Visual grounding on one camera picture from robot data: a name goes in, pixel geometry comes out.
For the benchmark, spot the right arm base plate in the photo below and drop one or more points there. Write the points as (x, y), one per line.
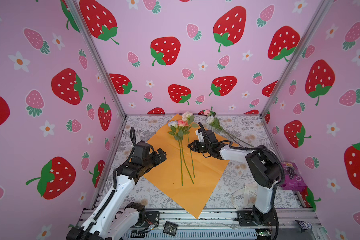
(246, 219)

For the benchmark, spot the aluminium corner post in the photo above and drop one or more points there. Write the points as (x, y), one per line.
(78, 17)
(309, 33)

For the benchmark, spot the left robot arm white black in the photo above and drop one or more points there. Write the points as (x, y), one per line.
(107, 222)

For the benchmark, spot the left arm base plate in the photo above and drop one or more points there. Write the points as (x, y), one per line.
(150, 218)

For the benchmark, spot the orange wrapping paper sheet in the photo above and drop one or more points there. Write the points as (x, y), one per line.
(185, 180)

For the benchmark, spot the white fake rose stem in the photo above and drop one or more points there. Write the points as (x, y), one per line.
(176, 132)

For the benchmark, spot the white fake flower stem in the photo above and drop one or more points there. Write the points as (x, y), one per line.
(214, 122)

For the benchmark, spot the right aluminium corner post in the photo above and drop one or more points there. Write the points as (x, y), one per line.
(309, 33)

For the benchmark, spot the black square tag middle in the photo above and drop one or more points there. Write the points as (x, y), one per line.
(170, 228)

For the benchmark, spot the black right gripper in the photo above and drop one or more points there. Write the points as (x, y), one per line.
(194, 147)

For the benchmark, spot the white ribbon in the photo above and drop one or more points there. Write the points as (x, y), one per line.
(245, 198)

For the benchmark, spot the left aluminium corner post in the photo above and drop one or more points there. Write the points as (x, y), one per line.
(78, 17)

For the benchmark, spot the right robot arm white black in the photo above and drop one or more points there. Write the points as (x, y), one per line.
(264, 165)

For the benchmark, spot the pink fake rose stem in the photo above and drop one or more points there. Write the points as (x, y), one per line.
(185, 128)

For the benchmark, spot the purple snack bag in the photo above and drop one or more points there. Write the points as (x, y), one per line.
(293, 179)

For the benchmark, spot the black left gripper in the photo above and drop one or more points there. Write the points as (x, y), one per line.
(158, 160)

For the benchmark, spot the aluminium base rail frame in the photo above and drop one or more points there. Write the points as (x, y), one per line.
(222, 224)

